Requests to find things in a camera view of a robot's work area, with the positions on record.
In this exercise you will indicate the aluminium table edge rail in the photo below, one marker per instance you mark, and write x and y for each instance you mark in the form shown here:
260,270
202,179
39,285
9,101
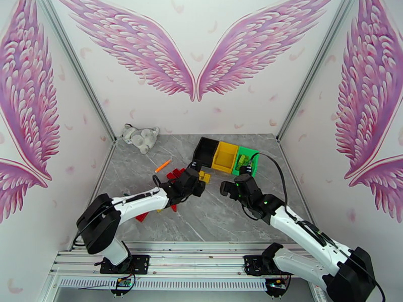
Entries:
296,184
97,184

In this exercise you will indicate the black plastic bin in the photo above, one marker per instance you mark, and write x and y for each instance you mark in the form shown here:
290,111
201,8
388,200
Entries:
204,150

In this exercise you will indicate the aluminium frame post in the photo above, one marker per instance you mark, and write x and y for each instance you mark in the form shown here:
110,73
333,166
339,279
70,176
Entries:
314,70
78,70

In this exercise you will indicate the orange marker pen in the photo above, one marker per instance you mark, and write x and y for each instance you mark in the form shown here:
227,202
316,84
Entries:
162,166

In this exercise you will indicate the small controller circuit board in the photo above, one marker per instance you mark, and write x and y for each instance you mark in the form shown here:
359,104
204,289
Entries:
122,283
277,283

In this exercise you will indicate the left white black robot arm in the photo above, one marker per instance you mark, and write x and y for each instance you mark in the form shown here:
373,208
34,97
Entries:
141,203

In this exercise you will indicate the long green lego brick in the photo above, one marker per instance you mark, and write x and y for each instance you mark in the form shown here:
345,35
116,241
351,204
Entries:
242,158

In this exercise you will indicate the long red lego brick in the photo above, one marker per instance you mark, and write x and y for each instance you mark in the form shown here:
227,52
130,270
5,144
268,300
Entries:
143,216

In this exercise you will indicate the green plastic bin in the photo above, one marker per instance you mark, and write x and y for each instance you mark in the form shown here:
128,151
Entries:
253,153

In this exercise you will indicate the yellow plastic bin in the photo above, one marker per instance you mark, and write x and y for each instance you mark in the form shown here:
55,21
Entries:
225,158

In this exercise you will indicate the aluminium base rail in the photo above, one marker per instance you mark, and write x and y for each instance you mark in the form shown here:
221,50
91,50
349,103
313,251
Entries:
195,257

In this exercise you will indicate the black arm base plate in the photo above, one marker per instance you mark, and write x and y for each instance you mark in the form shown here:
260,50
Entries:
140,263
252,265

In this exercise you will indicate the white tag with red label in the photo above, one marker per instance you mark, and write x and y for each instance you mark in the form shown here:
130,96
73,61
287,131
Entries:
317,293

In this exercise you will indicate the grey white plush toy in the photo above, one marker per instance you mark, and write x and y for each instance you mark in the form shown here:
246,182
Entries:
140,139

